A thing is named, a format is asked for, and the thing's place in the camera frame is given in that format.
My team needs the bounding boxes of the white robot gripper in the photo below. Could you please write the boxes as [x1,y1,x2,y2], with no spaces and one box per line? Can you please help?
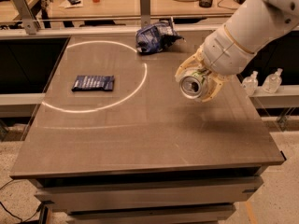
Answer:
[175,25,255,103]

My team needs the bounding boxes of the white green 7up can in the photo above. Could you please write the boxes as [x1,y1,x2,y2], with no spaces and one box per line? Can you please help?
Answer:
[179,69,208,99]

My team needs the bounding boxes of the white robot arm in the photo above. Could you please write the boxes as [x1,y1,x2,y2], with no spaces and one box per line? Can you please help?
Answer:
[175,0,299,102]

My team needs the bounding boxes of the clear sanitizer bottle left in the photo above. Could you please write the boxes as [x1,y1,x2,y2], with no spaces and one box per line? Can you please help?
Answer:
[242,71,258,96]

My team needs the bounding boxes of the clear sanitizer bottle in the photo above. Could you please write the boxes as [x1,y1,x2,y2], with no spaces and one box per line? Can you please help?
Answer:
[262,68,283,93]
[242,71,258,96]

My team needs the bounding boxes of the crumpled blue chip bag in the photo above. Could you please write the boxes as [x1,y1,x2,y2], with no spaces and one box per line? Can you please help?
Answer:
[135,21,182,54]

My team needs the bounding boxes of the clear sanitizer bottle right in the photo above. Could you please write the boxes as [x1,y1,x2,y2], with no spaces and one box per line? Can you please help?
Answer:
[262,68,283,93]

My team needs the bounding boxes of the black mesh pen cup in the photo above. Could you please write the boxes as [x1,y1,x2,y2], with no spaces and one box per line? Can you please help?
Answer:
[199,0,213,8]

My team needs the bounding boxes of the flat dark blue snack packet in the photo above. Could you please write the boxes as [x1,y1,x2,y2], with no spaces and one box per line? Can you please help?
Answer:
[72,76,115,91]

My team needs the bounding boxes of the white table base drawers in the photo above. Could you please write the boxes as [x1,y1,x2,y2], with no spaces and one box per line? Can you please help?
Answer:
[26,163,264,224]

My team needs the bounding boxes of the black cable on desk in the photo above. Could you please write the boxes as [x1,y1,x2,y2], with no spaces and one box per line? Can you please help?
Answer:
[217,0,241,11]

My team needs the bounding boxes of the grey metal bracket middle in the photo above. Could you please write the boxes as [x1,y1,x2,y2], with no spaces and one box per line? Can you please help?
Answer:
[140,0,150,27]

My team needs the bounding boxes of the grey metal bracket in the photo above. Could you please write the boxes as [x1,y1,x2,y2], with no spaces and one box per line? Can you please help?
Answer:
[12,0,40,35]
[140,0,150,27]

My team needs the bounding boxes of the grey metal bracket left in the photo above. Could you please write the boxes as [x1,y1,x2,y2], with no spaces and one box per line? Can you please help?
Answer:
[12,0,40,35]

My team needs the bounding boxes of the black floor cable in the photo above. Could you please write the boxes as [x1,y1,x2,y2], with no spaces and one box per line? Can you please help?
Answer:
[0,179,45,224]

